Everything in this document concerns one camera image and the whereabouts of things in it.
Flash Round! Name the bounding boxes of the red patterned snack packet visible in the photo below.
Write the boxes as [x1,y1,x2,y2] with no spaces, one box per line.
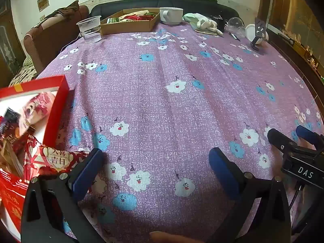
[23,135,90,181]

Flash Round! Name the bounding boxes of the purple floral tablecloth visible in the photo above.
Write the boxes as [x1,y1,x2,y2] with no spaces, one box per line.
[40,24,323,242]

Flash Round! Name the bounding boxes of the pink snack packet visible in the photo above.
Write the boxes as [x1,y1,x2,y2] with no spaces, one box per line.
[19,92,55,135]

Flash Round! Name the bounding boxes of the patterned blanket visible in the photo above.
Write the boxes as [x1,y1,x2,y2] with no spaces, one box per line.
[9,55,37,87]

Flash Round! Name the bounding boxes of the black pen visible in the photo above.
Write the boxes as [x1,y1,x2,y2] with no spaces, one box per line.
[229,32,240,41]

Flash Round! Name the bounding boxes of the black leather sofa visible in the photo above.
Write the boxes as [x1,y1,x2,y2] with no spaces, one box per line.
[90,0,239,20]

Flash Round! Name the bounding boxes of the clear plastic cup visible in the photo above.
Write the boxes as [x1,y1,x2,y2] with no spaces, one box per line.
[76,15,101,43]

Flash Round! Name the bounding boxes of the wall notice plaque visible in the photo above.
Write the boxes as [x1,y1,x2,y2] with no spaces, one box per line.
[37,0,49,12]

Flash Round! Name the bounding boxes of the white ceramic mug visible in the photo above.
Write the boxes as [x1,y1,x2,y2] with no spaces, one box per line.
[159,7,183,26]

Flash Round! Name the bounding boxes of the white plush toy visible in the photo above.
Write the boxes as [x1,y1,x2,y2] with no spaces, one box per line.
[183,13,223,36]

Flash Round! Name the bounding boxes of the clear glass jar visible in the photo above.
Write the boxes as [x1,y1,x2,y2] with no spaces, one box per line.
[226,17,245,38]

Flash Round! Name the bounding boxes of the white round container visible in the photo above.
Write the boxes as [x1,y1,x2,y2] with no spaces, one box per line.
[245,24,269,45]

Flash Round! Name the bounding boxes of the white charging cable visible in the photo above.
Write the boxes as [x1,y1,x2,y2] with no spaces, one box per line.
[60,33,83,54]

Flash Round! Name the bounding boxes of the brown cardboard snack box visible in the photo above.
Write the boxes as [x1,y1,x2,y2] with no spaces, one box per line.
[100,8,160,35]

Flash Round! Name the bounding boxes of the brown armchair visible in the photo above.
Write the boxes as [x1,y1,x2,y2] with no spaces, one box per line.
[23,1,89,74]

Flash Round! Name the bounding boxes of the red gift box tray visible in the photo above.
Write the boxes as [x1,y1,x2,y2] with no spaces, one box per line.
[1,75,69,242]

